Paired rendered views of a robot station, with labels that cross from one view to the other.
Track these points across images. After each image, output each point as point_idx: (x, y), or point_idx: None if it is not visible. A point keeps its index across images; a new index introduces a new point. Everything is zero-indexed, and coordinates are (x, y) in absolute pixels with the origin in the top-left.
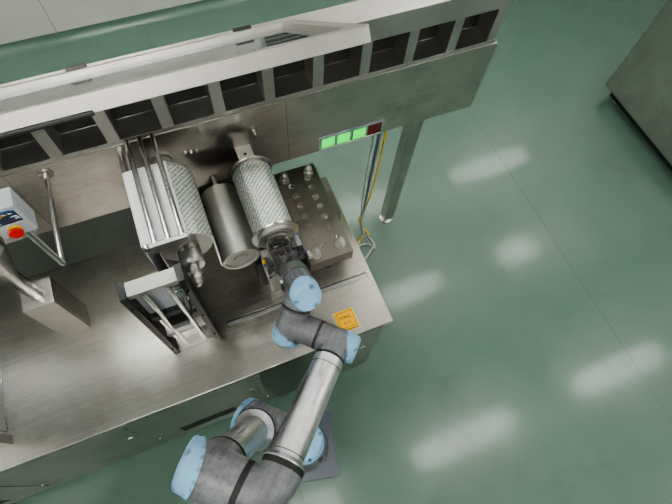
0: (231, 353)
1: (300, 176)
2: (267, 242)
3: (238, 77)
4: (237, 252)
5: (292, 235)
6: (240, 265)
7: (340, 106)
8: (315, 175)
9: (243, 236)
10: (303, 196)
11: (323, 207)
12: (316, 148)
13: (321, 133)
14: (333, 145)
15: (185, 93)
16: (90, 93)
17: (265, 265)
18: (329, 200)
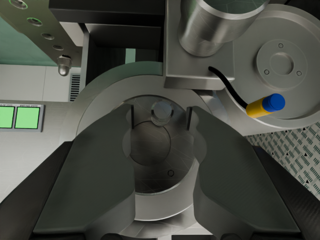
0: None
1: (77, 59)
2: (192, 161)
3: (132, 239)
4: (295, 125)
5: (86, 122)
6: (284, 17)
7: (3, 185)
8: (52, 55)
9: (233, 126)
10: (72, 41)
11: (25, 18)
12: (47, 109)
13: (36, 139)
14: (19, 106)
15: (190, 235)
16: None
17: (276, 110)
18: (15, 25)
